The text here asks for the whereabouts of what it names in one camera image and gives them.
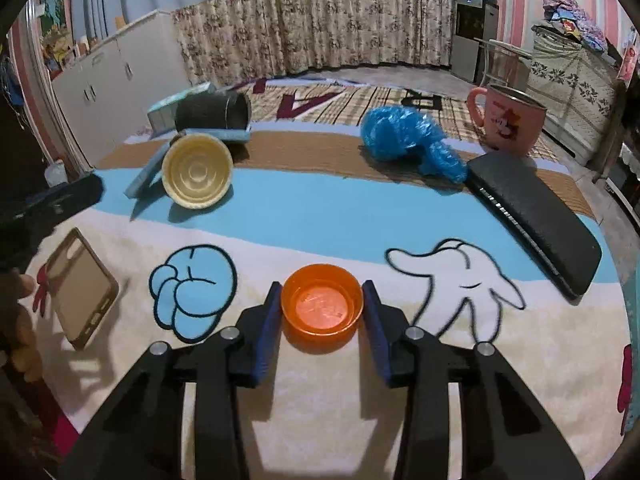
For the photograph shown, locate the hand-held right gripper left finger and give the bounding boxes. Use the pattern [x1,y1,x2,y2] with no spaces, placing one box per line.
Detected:
[62,280,283,480]

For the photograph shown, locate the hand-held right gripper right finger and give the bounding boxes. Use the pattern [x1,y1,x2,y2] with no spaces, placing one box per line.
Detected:
[361,280,586,480]

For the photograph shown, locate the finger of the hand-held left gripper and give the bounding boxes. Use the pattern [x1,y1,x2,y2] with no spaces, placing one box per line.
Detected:
[0,175,104,235]

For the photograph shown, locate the orange plastic bowl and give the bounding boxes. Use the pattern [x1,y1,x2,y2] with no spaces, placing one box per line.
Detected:
[280,263,363,353]

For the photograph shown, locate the cream plastic bowl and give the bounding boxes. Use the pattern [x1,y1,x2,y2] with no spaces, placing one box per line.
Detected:
[162,135,234,211]

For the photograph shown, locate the black can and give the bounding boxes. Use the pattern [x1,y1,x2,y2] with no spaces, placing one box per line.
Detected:
[174,91,252,132]

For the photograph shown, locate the blue plastic bag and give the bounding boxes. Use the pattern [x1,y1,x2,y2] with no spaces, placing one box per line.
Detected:
[360,106,468,186]

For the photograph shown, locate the person's left hand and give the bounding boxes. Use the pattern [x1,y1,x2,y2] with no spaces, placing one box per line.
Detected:
[0,267,46,383]

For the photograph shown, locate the brown phone case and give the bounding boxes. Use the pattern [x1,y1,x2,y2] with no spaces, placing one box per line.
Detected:
[44,227,121,351]

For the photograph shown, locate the striped cartoon printed blanket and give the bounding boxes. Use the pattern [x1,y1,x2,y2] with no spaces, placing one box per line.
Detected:
[30,120,636,480]

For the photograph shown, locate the teal tissue box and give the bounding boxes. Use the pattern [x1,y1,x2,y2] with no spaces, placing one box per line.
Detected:
[147,84,218,137]

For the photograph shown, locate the white cabinet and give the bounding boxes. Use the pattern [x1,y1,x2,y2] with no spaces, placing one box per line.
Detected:
[50,10,193,171]

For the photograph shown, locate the black zip case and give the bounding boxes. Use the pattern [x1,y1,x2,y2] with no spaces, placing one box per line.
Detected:
[465,152,603,302]

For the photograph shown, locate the plaid lettered mat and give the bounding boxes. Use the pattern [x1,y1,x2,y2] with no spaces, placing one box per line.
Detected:
[210,75,571,161]

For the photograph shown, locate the blue floral curtain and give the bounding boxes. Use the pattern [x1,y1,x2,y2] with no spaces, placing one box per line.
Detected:
[287,0,461,68]
[70,0,296,86]

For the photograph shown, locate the pink cartoon mug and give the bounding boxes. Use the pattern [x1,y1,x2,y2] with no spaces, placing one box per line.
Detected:
[467,84,548,156]

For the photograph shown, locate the grey water dispenser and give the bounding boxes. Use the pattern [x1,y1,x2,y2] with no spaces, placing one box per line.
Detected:
[450,0,500,83]

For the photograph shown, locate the cloth-covered cabinet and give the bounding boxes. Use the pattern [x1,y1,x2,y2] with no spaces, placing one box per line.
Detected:
[527,25,626,161]

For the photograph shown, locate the pile of clothes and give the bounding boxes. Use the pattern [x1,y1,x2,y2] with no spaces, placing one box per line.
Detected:
[542,0,608,53]

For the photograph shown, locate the pink hanging bag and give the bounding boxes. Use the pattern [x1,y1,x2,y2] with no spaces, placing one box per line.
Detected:
[617,35,640,83]

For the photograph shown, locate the colourful wall poster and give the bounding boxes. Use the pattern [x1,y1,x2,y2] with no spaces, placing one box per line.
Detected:
[40,0,71,36]

